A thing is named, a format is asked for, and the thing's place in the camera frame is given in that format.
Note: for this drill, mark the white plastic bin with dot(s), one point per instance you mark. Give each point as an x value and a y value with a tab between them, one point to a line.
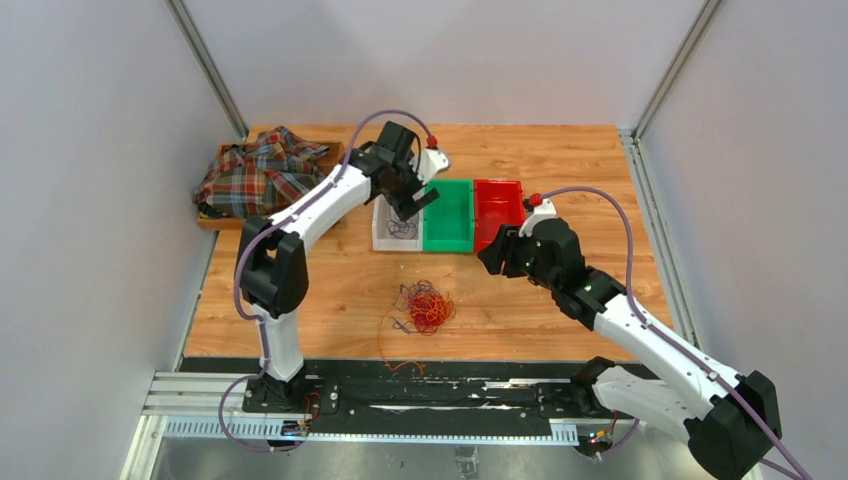
392	235

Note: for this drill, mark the plaid shirt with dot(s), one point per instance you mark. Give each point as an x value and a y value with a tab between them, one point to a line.
260	176

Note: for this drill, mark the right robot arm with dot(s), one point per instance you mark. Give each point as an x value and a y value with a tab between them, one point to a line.
728	421

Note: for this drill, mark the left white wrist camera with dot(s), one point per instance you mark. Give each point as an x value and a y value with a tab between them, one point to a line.
430	163

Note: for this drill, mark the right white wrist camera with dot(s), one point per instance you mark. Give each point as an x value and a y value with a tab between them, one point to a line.
538	209

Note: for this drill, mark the wooden tray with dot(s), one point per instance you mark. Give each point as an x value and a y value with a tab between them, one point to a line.
325	163

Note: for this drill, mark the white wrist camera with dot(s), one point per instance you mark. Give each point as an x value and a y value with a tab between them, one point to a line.
538	209
430	163

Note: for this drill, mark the red plastic bin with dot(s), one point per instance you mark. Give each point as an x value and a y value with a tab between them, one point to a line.
496	202

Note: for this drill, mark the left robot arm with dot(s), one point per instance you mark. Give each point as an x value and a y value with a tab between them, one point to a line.
271	273

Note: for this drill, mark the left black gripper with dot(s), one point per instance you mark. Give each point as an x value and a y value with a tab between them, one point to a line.
406	204

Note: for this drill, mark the green plastic bin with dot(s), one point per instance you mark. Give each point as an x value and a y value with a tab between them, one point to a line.
449	220

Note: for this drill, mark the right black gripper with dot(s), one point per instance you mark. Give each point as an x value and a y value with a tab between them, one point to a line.
495	255

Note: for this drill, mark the aluminium frame rail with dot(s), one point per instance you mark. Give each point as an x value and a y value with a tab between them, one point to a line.
205	402

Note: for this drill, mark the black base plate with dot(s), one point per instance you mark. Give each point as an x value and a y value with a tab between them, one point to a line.
441	398

